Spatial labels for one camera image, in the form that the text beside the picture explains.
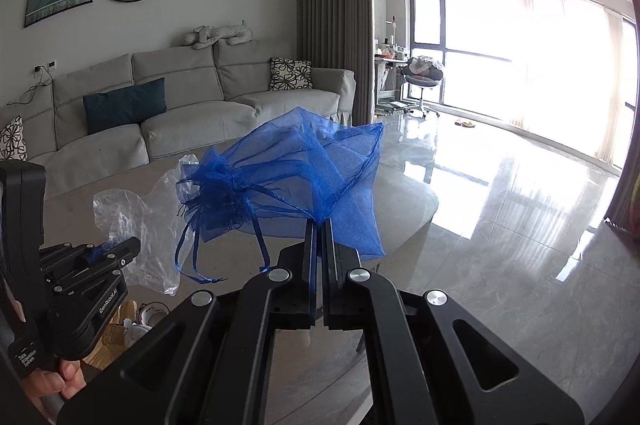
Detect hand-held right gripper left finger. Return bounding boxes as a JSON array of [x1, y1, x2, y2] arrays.
[[57, 220, 318, 425]]

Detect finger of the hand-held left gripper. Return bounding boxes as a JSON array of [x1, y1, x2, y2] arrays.
[[39, 236, 142, 275], [44, 269, 128, 348]]

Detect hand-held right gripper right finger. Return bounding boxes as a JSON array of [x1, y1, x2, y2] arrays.
[[324, 220, 586, 425]]

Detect clear plastic bag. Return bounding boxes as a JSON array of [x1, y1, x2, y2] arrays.
[[92, 154, 232, 296]]

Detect blue organza drawstring bag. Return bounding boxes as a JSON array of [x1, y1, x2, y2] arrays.
[[175, 106, 386, 284]]

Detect person's left hand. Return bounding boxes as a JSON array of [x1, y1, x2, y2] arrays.
[[22, 356, 97, 407]]

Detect black white floral cushion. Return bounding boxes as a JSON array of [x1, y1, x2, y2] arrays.
[[269, 57, 313, 92], [0, 115, 28, 162]]

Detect teal cushion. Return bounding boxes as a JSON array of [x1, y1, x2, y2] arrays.
[[82, 78, 167, 136]]

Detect grey fabric sofa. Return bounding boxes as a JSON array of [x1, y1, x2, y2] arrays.
[[0, 38, 357, 178]]

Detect white desk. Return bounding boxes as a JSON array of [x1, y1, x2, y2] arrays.
[[374, 52, 410, 111]]

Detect grey office chair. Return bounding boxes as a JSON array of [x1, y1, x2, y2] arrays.
[[404, 55, 446, 118]]

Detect clothes pile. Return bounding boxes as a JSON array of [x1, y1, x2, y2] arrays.
[[407, 54, 445, 76]]

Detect grey plush toy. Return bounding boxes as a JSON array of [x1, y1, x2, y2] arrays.
[[181, 20, 251, 51]]

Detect large window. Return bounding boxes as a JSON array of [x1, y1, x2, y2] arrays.
[[407, 0, 640, 168]]

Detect grey curtain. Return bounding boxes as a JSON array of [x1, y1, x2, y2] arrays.
[[296, 0, 373, 126]]

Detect brown curtain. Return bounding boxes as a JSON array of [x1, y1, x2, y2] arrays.
[[606, 140, 640, 233]]

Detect sheer white curtain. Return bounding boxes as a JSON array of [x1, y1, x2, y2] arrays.
[[510, 0, 638, 166]]

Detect black cable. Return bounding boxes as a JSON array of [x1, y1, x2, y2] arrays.
[[5, 70, 52, 107]]

